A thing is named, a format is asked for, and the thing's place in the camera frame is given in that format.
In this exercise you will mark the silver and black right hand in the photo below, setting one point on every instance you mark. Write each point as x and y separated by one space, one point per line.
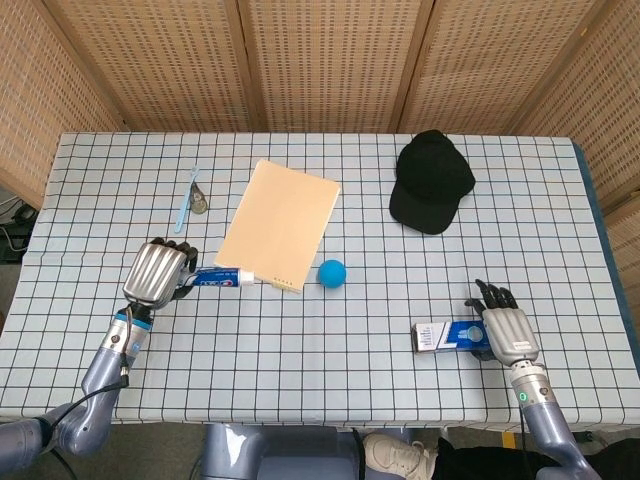
512 332

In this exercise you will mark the silver and black left hand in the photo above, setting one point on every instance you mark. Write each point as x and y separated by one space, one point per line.
152 272

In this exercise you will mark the blue and white toothpaste box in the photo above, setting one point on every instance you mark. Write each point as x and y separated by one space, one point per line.
445 337

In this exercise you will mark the blue and white toothpaste tube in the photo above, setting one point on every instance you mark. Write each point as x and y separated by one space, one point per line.
220 277

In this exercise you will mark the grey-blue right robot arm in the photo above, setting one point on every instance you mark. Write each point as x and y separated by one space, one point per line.
545 420

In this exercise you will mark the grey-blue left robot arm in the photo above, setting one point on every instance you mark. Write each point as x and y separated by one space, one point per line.
100 380

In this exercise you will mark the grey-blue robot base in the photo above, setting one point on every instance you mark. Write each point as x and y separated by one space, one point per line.
280 450

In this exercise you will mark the light blue toothbrush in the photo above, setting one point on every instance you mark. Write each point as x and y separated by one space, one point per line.
184 212

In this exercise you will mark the small grey-brown stone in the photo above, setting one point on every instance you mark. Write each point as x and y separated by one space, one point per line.
201 204

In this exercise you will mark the black cloth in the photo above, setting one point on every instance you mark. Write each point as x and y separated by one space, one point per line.
480 462

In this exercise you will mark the tan spiral notebook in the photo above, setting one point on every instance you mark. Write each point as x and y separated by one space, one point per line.
280 225

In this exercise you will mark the black baseball cap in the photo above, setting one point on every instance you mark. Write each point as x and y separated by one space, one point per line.
430 185

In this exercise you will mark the white sneaker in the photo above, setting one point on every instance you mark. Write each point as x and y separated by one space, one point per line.
395 455

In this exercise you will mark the light blue checkered tablecloth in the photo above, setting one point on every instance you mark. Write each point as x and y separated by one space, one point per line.
300 360

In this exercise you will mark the blue ball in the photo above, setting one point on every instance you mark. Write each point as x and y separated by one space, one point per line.
333 274

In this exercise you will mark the woven wooden folding screen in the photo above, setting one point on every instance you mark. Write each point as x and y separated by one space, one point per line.
325 60

